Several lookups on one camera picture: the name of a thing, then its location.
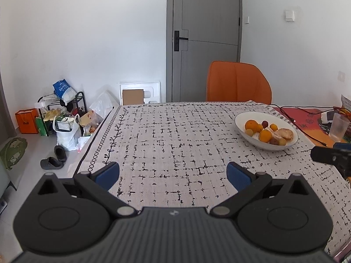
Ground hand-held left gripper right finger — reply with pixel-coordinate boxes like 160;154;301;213
210;162;315;220

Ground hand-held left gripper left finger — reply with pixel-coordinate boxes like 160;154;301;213
36;162;138;220

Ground bread roll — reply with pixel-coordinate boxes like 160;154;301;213
277;128;294;140

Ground white oval plate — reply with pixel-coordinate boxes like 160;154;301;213
234;111;299;151

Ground clear plastic cup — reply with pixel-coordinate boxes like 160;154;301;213
328;113;351;143

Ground white charger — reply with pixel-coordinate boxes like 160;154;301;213
321;111;336;125

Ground orange printed mat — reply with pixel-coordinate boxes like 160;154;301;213
274;107;351;146

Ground printed snack packet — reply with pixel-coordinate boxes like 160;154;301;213
340;94;351;116

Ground dark grey slipper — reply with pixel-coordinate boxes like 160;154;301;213
40;157;65;170
54;145;68;163

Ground white plastic bag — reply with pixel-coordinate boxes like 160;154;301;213
53;114;83;151

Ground brown paper bag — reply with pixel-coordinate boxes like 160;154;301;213
79;110;103;136

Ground translucent plastic bag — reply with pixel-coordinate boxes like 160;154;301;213
89;91;120;116

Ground black metal rack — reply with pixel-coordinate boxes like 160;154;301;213
38;92;88;132

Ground brown cardboard piece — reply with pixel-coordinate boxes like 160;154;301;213
122;89;144;106

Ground green paper bag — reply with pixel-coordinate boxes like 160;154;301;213
35;116;50;137

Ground yellow slippers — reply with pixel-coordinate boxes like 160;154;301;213
43;109;62;121

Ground orange chair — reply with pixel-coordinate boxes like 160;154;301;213
206;61;273;105

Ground green cushion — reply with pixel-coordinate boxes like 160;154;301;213
0;137;28;170

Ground blue and white bag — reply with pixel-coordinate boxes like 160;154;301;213
53;79;76;102

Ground orange paper bag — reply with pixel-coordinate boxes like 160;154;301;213
15;109;39;134

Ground white foam packaging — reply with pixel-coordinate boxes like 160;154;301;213
119;81;161;106

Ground grey door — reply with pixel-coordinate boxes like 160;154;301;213
166;0;243;103

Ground black door handle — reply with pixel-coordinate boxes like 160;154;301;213
174;31;189;52

